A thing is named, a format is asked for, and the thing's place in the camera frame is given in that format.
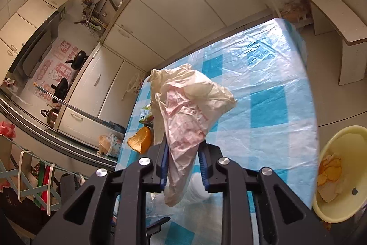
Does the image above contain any metal kettle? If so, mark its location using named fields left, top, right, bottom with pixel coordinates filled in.
left=40, top=108, right=60, bottom=128

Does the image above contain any floral waste basket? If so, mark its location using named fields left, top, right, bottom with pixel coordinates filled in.
left=126, top=73, right=144, bottom=95

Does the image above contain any clear plastic bottle green cap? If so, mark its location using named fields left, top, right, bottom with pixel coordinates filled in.
left=146, top=172, right=211, bottom=218

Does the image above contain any white wooden stool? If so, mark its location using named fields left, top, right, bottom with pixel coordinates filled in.
left=308, top=0, right=366, bottom=86

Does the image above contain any utensil rack on counter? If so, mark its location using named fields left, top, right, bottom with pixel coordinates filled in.
left=74, top=0, right=118, bottom=37

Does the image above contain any black wok on stove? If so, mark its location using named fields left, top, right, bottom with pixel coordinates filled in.
left=65, top=50, right=88, bottom=70

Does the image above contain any drying rack with cloths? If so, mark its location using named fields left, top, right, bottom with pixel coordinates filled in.
left=1, top=121, right=87, bottom=215

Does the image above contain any black pan on stove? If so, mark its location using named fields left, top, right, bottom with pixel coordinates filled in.
left=51, top=78, right=69, bottom=100

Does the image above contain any blue checked plastic tablecloth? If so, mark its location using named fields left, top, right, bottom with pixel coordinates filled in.
left=116, top=19, right=319, bottom=244

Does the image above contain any green white juice carton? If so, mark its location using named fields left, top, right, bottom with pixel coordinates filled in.
left=139, top=103, right=154, bottom=127

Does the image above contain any yellow plastic basin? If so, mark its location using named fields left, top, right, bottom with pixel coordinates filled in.
left=313, top=126, right=366, bottom=223

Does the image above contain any orange peel piece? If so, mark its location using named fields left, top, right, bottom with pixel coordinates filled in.
left=317, top=155, right=342, bottom=186
left=127, top=126, right=153, bottom=154

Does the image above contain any range hood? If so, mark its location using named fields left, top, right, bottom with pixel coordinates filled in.
left=9, top=11, right=61, bottom=82

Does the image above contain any white plastic bag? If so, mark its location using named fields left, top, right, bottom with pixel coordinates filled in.
left=148, top=63, right=236, bottom=207

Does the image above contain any floral bag on floor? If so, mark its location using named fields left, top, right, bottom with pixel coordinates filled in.
left=97, top=133, right=122, bottom=158

